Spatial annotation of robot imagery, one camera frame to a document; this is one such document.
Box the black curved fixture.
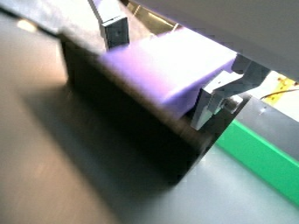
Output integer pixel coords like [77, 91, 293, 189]
[58, 33, 237, 185]

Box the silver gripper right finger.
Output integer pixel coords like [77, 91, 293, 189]
[190, 54, 269, 130]

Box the green shape sorter block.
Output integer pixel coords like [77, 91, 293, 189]
[216, 121, 299, 207]

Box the purple arch block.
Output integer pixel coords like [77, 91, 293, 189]
[98, 28, 236, 118]

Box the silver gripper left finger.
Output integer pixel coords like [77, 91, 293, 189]
[88, 0, 129, 50]

